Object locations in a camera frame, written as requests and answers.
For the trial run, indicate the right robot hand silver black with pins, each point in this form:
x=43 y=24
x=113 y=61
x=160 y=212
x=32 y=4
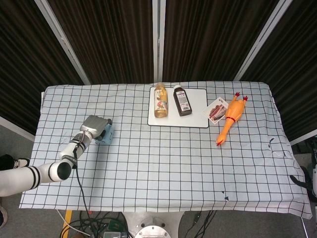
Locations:
x=300 y=182

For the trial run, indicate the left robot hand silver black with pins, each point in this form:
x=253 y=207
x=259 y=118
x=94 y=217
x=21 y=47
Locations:
x=92 y=125

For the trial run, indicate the light green numbered cube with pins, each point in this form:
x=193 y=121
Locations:
x=109 y=136

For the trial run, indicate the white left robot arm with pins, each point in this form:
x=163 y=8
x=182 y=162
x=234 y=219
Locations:
x=24 y=176

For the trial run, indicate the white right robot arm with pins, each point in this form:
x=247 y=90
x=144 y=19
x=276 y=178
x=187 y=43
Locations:
x=314 y=181

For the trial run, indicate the silver robot base column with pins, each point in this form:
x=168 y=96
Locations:
x=153 y=225

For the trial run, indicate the white black-grid tablecloth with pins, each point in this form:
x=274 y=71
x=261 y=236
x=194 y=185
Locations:
x=158 y=161

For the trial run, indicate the clear bottle of amber tea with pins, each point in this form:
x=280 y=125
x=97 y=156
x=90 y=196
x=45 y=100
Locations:
x=161 y=101

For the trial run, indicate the white sneaker shoe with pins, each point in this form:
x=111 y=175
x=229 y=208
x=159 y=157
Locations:
x=21 y=162

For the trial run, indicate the dark ribbed partition panel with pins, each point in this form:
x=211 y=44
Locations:
x=297 y=74
x=106 y=39
x=22 y=62
x=210 y=39

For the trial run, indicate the dark brown medicine bottle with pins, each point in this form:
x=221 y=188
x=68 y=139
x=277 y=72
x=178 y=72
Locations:
x=182 y=101

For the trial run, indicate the orange rubber chicken toy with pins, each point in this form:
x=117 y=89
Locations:
x=234 y=111

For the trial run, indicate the green electronics box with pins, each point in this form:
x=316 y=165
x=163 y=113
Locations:
x=116 y=225

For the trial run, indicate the white board with black rim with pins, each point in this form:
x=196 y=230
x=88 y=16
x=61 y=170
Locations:
x=198 y=116

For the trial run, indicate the printed picture card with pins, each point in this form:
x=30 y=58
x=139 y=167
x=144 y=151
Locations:
x=216 y=110

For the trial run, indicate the dark shoe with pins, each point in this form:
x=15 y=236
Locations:
x=2 y=216

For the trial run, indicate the white partition base rail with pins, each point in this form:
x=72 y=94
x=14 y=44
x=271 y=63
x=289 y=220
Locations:
x=303 y=140
x=17 y=129

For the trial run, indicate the white partition post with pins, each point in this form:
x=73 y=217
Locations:
x=263 y=39
x=158 y=42
x=63 y=42

